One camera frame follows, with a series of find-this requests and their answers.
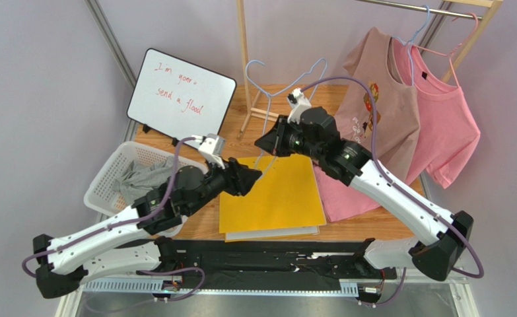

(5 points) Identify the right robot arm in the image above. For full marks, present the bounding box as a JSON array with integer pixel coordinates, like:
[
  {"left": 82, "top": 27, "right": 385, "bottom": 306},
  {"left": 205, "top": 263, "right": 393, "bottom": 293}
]
[{"left": 254, "top": 108, "right": 484, "bottom": 281}]

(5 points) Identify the pink wire hanger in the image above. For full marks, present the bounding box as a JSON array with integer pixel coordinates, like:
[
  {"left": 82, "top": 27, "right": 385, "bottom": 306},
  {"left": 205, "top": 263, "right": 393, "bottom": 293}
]
[{"left": 413, "top": 12, "right": 479, "bottom": 87}]

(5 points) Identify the white plastic laundry basket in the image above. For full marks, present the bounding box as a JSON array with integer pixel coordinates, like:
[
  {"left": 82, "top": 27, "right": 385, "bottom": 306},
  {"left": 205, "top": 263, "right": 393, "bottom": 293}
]
[{"left": 83, "top": 141, "right": 207, "bottom": 229}]

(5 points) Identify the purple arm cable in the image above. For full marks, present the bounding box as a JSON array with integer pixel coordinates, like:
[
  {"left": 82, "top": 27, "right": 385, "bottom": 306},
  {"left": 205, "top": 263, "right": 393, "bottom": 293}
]
[
  {"left": 21, "top": 136, "right": 206, "bottom": 304},
  {"left": 300, "top": 76, "right": 485, "bottom": 307}
]

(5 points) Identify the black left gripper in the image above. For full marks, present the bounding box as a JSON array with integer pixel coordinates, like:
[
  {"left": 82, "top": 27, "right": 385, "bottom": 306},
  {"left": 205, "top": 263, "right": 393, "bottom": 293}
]
[{"left": 185, "top": 154, "right": 263, "bottom": 216}]

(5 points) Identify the yellow ring binder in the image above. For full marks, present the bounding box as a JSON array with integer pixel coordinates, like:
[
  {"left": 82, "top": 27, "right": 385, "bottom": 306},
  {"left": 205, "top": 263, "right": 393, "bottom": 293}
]
[{"left": 219, "top": 155, "right": 327, "bottom": 242}]

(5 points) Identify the light blue wire hanger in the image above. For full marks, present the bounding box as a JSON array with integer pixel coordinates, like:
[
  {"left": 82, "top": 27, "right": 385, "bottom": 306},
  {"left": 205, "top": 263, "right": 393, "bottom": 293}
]
[{"left": 244, "top": 57, "right": 329, "bottom": 170}]

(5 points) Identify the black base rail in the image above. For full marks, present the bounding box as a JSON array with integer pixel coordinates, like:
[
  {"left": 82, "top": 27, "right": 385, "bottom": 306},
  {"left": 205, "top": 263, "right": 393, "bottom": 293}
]
[{"left": 81, "top": 237, "right": 397, "bottom": 298}]

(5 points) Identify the white dry-erase board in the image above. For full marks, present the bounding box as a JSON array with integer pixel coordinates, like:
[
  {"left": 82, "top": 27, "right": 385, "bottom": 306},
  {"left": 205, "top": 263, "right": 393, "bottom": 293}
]
[{"left": 127, "top": 48, "right": 237, "bottom": 139}]

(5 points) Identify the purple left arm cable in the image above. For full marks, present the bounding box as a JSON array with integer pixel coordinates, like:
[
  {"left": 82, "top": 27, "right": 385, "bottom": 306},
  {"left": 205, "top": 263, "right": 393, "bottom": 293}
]
[{"left": 21, "top": 136, "right": 206, "bottom": 304}]

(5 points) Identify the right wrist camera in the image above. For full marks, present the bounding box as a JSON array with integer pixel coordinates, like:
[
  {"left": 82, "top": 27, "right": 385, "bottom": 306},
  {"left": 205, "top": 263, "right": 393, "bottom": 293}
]
[{"left": 287, "top": 88, "right": 312, "bottom": 123}]

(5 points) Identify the bright pink t shirt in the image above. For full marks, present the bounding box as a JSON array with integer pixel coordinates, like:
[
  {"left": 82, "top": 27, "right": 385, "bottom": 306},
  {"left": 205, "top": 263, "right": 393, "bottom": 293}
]
[{"left": 314, "top": 38, "right": 481, "bottom": 223}]

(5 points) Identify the grey t shirt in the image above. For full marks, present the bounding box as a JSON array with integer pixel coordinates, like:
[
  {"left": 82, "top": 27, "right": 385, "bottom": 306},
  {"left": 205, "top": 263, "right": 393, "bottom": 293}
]
[{"left": 111, "top": 157, "right": 174, "bottom": 205}]

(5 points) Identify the wooden clothes rack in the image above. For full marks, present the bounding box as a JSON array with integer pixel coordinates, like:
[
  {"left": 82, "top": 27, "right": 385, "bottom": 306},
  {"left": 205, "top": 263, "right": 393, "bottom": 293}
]
[{"left": 236, "top": 0, "right": 504, "bottom": 141}]

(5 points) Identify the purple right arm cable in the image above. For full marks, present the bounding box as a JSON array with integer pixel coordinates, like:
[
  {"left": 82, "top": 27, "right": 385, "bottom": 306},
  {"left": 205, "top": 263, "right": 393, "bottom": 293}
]
[{"left": 300, "top": 76, "right": 485, "bottom": 307}]

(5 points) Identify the dusty pink printed t shirt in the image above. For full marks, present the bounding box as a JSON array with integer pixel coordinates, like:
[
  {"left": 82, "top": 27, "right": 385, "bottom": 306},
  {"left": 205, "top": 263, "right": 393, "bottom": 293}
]
[{"left": 334, "top": 27, "right": 420, "bottom": 181}]

